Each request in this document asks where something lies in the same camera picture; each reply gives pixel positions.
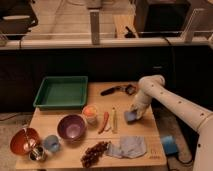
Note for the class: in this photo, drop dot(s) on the yellow handled brush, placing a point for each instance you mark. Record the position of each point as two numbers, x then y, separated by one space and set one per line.
114 129

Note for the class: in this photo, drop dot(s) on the orange-red bowl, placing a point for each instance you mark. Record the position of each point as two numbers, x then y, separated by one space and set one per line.
18 144

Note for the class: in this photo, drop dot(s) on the green plastic tray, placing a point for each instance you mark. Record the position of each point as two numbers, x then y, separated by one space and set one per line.
62 92

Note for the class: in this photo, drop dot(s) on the blue box on floor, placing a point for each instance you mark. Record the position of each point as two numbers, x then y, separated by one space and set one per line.
169 145

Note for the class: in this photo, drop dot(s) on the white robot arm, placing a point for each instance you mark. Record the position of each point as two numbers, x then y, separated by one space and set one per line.
200 119

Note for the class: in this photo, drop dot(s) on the purple bowl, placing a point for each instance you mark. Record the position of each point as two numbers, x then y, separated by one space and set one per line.
71 127

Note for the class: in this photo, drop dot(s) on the blue sponge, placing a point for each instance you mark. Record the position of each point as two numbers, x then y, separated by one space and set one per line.
130 116

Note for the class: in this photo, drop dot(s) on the metal frame post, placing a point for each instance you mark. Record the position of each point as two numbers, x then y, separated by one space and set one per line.
95 27

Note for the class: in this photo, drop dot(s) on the metal spoon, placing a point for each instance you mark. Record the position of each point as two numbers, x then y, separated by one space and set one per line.
27 138

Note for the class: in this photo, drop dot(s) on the wooden table board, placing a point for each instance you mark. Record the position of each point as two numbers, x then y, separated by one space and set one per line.
69 155

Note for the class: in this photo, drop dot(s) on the light blue cup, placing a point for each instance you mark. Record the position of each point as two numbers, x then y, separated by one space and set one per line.
51 143

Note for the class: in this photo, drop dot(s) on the clear cup with orange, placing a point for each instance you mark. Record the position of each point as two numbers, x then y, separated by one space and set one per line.
90 114

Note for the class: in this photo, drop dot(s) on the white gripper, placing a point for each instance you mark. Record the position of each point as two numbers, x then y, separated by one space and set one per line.
140 105

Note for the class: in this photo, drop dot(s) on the bunch of dark grapes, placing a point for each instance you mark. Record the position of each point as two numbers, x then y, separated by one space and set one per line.
92 154

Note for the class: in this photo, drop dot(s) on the small metal cup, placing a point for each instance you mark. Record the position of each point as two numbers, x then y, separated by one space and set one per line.
37 154

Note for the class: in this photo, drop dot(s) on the light blue cloth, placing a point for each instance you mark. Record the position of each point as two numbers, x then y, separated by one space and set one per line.
129 147

